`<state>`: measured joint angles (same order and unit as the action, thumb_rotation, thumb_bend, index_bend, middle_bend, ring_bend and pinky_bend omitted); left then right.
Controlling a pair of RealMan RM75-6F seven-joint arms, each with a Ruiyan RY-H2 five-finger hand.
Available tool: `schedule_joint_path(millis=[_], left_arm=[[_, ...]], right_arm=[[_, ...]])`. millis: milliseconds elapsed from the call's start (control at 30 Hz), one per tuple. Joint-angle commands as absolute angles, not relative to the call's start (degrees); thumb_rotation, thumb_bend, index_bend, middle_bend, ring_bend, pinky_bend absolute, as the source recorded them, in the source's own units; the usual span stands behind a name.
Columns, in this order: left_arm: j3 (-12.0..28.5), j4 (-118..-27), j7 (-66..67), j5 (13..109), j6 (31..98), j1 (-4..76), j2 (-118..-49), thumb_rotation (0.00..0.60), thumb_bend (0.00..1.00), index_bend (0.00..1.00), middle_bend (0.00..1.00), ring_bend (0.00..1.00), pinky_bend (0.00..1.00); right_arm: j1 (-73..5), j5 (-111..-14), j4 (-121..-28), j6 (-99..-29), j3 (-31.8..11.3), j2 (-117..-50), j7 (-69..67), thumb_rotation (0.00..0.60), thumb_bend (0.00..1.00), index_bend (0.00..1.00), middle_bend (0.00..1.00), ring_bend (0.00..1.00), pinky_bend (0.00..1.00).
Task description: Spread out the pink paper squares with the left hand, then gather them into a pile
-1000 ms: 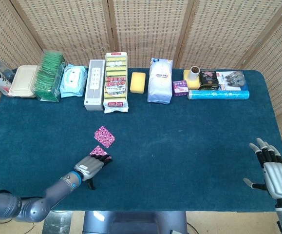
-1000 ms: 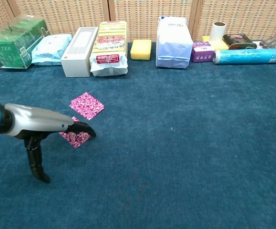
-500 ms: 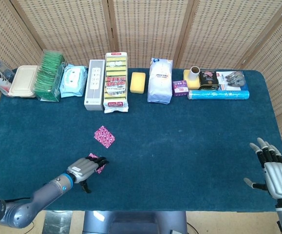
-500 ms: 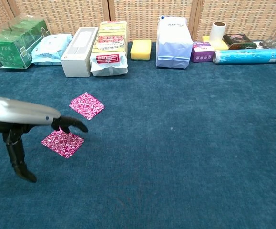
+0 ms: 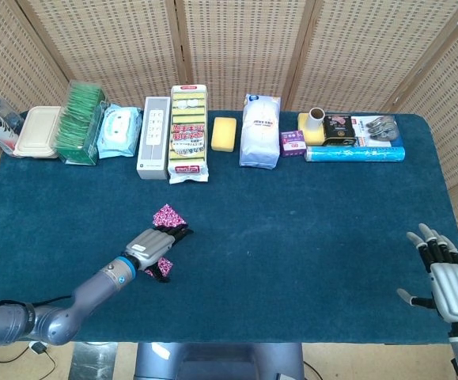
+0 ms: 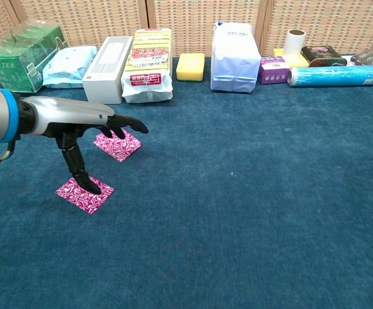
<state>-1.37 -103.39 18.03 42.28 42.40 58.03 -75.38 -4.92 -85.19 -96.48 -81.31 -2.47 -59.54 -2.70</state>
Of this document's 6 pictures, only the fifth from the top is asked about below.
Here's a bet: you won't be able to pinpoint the pink patterned packet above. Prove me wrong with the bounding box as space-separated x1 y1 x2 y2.
144 256 174 283
152 203 185 230

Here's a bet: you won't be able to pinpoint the long white cardboard box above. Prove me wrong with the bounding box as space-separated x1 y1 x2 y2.
135 96 172 181

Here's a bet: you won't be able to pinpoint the dark metal tin can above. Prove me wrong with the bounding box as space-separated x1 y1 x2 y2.
322 114 358 148

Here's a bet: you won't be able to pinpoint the light blue wet wipes pack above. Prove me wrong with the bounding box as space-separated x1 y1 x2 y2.
97 103 143 160

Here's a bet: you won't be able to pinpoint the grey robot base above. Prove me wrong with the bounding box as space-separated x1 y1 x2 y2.
134 342 305 380

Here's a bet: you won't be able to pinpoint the white paper bag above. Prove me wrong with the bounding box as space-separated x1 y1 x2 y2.
239 93 282 170

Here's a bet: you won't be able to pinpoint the clear bottle white cap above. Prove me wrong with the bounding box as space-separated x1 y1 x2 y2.
0 93 26 135

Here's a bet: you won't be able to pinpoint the blue cling film roll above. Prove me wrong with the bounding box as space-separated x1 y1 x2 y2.
305 145 407 163

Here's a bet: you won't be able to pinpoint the yellow sponge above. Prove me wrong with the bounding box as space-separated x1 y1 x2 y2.
210 116 238 152
297 112 326 147

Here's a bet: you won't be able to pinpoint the clear box green tea bags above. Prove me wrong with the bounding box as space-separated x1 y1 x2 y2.
54 80 110 166

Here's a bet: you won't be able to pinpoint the yellow red snack package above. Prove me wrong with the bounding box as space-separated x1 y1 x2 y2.
167 83 210 185

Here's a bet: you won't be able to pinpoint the shiny metal table leg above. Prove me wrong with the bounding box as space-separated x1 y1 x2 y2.
69 342 118 380

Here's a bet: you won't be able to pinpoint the beige lidded food container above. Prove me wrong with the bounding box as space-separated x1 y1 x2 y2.
13 105 62 160

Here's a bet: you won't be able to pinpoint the dark packaged food tray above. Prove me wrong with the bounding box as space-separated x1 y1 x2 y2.
350 114 406 147

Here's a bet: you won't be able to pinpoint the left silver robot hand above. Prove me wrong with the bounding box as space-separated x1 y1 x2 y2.
124 225 195 284

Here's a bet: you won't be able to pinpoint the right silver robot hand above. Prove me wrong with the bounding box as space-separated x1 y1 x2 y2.
396 222 458 324

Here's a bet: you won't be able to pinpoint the small purple box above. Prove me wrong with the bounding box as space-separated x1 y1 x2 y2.
279 130 307 158

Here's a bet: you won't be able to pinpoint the wicker folding screen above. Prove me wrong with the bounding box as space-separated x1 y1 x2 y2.
0 0 458 274

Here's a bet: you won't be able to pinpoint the white paper roll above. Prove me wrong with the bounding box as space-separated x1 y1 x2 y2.
308 107 326 133

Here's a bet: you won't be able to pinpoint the teal felt table cover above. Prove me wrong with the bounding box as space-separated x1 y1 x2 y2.
0 109 458 344

